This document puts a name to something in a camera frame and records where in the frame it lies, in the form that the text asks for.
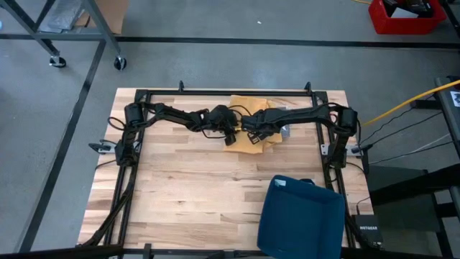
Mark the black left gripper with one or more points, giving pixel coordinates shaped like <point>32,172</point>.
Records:
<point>219,120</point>

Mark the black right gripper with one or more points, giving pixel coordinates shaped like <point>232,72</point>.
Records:
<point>262,122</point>

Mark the yellow towel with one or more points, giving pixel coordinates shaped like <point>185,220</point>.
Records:
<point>248,147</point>

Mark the grey checked towel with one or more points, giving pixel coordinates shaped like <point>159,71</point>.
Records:
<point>285,131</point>

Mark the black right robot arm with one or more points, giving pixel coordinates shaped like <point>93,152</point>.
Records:
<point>312,113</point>

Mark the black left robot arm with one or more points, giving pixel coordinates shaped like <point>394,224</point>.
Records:
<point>169,113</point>

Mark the navy fabric storage bin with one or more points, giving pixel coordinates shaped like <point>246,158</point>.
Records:
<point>302,219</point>

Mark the black metal stand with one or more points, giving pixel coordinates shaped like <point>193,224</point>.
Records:
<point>406,187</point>

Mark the flat brown cardboard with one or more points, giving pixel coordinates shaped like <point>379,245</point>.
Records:
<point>115,14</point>

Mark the red plastic bin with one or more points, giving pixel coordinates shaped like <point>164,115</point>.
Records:
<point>381,21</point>

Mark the wheeled grey metal workbench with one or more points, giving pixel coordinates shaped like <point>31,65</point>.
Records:
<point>102,25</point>

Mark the clear plastic sheet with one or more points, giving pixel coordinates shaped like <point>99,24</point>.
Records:
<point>66,14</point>

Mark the black aluminium table frame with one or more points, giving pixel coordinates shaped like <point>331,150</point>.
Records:
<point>215,93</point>

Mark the black frame hook clamp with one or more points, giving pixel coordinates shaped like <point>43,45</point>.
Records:
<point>308,86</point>
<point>147,250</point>
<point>181,86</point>

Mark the black Netgear network switch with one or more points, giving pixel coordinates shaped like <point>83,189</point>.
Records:
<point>368,228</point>

